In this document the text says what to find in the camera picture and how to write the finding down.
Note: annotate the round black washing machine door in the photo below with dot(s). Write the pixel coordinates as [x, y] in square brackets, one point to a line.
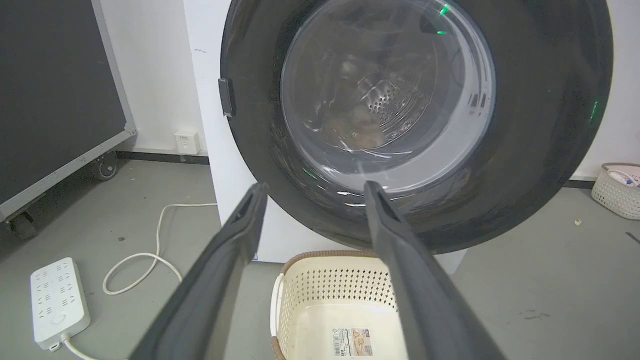
[525, 150]

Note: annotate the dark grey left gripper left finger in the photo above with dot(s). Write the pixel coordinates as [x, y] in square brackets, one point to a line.
[210, 295]

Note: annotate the small white woven basket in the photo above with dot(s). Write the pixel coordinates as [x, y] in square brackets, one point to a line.
[617, 192]

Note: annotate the cream perforated laundry basket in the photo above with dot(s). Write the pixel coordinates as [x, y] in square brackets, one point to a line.
[325, 310]

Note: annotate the black caster wheel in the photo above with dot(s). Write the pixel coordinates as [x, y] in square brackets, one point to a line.
[106, 167]

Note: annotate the white wall socket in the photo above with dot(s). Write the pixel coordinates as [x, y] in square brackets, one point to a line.
[187, 142]

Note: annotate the dark panel on wheeled frame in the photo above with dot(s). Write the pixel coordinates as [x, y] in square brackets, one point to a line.
[50, 95]

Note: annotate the white power strip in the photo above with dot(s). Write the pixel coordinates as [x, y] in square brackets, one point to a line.
[56, 301]

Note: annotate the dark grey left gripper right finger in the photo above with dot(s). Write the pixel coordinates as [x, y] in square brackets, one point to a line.
[420, 295]

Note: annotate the white washing machine body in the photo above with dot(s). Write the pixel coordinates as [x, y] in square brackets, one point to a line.
[235, 180]

